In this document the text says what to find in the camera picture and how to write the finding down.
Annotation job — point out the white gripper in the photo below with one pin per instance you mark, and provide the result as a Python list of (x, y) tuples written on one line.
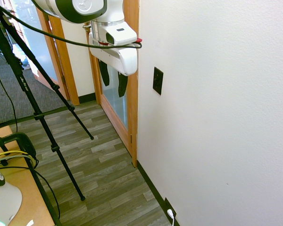
[(115, 55)]

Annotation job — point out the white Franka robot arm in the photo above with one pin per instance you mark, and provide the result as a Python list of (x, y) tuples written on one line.
[(80, 9)]

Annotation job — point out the black clamp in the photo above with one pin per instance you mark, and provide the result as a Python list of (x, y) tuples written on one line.
[(19, 144)]

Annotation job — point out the black baseboard strip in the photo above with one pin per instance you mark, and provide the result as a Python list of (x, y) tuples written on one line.
[(155, 193)]

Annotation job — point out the white power plug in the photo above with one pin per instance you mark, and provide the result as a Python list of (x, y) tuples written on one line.
[(171, 213)]

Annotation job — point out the wooden door frame with glass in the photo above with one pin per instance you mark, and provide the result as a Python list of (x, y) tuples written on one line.
[(118, 101)]

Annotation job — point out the black light switch plate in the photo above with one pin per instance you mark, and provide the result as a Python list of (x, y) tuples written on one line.
[(157, 80)]

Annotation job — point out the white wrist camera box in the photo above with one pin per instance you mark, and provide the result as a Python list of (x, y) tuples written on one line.
[(120, 34)]

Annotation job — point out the black camera tripod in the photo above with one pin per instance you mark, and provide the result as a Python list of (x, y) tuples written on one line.
[(30, 99)]

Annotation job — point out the black wall outlet plate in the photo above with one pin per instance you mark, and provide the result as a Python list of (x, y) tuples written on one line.
[(170, 208)]

